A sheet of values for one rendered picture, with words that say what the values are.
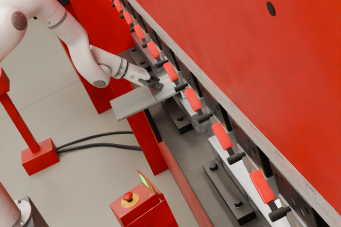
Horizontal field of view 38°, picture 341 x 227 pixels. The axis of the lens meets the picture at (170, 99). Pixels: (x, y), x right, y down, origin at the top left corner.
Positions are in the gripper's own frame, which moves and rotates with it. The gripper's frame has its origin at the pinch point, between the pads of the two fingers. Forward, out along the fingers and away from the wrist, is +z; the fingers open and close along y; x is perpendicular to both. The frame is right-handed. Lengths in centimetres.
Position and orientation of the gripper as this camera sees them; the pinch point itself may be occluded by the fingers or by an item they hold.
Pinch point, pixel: (156, 83)
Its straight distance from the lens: 202.0
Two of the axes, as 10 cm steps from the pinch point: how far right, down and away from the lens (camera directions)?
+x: -4.6, 8.5, 2.5
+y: -2.8, -4.0, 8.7
